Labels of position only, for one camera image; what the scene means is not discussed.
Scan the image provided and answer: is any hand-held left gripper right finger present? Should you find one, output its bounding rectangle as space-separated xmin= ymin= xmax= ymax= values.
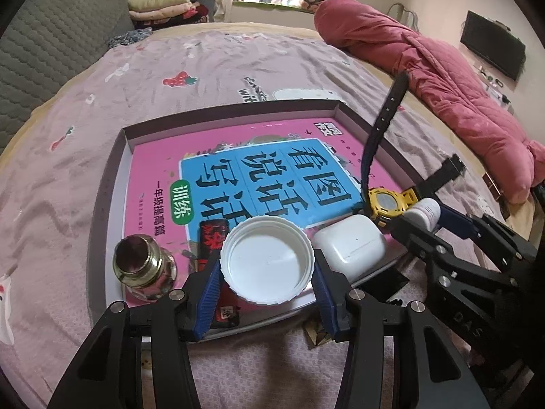
xmin=312 ymin=251 xmax=490 ymax=409

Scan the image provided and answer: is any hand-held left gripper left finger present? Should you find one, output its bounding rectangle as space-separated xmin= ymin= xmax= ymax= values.
xmin=47 ymin=259 xmax=223 ymax=409

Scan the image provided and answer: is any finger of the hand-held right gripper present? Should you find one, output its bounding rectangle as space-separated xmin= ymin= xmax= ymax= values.
xmin=440 ymin=206 xmax=542 ymax=278
xmin=389 ymin=214 xmax=538 ymax=351

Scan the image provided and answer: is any small white bottle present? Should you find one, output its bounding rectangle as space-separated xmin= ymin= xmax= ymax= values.
xmin=404 ymin=198 xmax=441 ymax=231

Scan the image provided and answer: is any red black lighter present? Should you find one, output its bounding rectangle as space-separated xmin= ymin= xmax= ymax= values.
xmin=197 ymin=217 xmax=241 ymax=329

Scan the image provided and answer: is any white earbuds case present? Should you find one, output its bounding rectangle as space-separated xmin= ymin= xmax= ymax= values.
xmin=313 ymin=214 xmax=388 ymax=284

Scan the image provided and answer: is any yellow and black wristwatch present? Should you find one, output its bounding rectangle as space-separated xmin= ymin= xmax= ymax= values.
xmin=351 ymin=70 xmax=467 ymax=233

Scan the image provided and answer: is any white plastic lid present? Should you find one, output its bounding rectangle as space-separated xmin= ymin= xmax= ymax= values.
xmin=219 ymin=216 xmax=316 ymax=306

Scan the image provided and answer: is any shallow grey cardboard box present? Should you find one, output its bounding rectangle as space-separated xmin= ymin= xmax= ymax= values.
xmin=87 ymin=99 xmax=426 ymax=342

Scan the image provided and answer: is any gold foil wrapper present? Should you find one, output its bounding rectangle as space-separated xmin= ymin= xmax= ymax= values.
xmin=302 ymin=315 xmax=337 ymax=346

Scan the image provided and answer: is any pink and blue book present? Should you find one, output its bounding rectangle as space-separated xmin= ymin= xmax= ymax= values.
xmin=123 ymin=121 xmax=405 ymax=307

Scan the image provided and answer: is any pink quilt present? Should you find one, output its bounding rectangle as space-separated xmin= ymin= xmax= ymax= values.
xmin=314 ymin=0 xmax=545 ymax=205

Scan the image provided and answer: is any black television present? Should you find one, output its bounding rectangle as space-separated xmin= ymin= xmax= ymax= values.
xmin=460 ymin=10 xmax=526 ymax=81

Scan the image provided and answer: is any pink printed bedsheet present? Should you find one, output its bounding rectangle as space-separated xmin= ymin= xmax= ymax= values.
xmin=0 ymin=21 xmax=512 ymax=409

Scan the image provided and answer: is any dark patterned cloth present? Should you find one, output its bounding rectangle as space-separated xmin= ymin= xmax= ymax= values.
xmin=106 ymin=28 xmax=154 ymax=49

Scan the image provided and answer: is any stack of folded blankets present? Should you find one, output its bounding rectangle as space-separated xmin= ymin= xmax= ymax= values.
xmin=128 ymin=0 xmax=214 ymax=30

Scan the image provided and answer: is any grey quilted headboard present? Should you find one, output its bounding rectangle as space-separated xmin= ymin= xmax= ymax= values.
xmin=0 ymin=0 xmax=135 ymax=154

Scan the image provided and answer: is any metal chair frame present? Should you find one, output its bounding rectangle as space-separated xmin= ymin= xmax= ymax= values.
xmin=387 ymin=2 xmax=422 ymax=30

